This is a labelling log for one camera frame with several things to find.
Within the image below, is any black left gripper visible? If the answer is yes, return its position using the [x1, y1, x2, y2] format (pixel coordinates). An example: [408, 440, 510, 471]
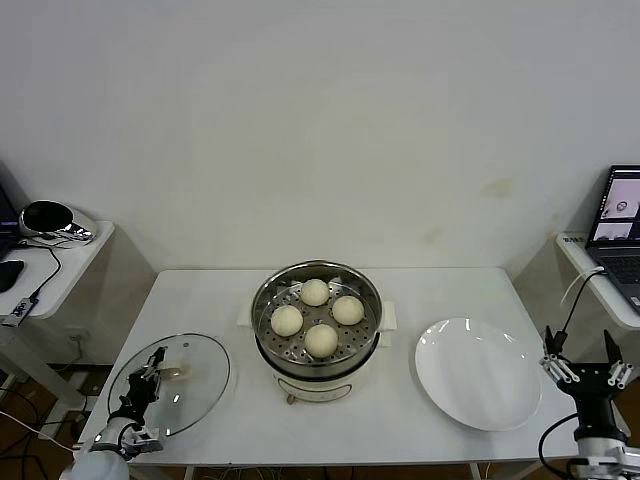
[118, 345, 169, 419]

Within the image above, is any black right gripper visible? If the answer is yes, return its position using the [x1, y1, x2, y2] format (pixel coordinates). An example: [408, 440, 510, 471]
[538, 325, 639, 438]

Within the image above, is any glass lid cream handle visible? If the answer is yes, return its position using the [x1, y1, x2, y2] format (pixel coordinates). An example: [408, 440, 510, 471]
[107, 333, 232, 437]

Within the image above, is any white steamed baozi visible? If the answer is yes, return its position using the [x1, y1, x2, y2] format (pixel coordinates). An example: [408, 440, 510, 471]
[270, 304, 305, 338]
[331, 294, 365, 325]
[300, 278, 331, 307]
[304, 323, 339, 358]

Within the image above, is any stainless steel steamer basket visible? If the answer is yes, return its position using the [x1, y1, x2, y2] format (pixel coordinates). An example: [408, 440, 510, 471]
[251, 259, 385, 369]

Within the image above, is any white work table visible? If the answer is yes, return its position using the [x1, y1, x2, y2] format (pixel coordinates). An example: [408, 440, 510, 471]
[74, 268, 599, 480]

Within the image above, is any grey laptop with open keyboard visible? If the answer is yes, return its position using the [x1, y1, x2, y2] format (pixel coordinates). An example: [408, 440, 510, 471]
[585, 164, 640, 316]

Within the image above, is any white round plate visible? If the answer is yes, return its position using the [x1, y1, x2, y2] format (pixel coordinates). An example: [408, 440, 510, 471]
[414, 318, 543, 433]

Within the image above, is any white side table with mouse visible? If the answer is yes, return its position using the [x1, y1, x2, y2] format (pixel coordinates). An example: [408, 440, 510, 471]
[0, 219, 159, 416]

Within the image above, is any grey usb hub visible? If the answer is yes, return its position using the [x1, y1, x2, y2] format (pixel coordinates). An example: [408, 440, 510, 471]
[0, 294, 40, 329]

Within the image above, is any white electric cooking pot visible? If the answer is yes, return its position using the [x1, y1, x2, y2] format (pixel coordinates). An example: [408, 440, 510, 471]
[235, 299, 401, 407]

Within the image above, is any chrome and black headset device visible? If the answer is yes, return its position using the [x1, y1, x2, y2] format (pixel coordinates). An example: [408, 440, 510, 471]
[18, 199, 97, 245]

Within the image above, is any black computer mouse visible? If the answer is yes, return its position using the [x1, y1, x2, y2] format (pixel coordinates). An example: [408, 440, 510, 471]
[0, 259, 26, 294]

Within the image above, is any black laptop beside mouse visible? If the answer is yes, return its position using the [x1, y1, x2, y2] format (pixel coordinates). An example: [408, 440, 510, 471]
[0, 158, 22, 262]

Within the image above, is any black cable with adapter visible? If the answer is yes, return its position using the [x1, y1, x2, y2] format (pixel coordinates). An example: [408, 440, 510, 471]
[549, 269, 609, 351]

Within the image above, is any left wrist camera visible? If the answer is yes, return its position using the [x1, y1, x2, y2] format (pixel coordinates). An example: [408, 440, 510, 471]
[124, 428, 165, 455]

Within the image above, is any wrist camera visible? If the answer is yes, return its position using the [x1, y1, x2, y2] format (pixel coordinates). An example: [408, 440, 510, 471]
[124, 428, 165, 455]
[569, 453, 630, 479]

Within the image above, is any white laptop cable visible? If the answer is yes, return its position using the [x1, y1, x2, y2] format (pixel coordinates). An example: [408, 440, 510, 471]
[559, 267, 606, 307]

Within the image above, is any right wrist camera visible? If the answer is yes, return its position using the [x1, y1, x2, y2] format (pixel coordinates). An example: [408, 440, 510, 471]
[569, 453, 630, 479]

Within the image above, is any thin black hub cable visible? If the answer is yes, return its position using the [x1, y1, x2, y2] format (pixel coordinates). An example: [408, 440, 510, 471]
[16, 234, 98, 301]

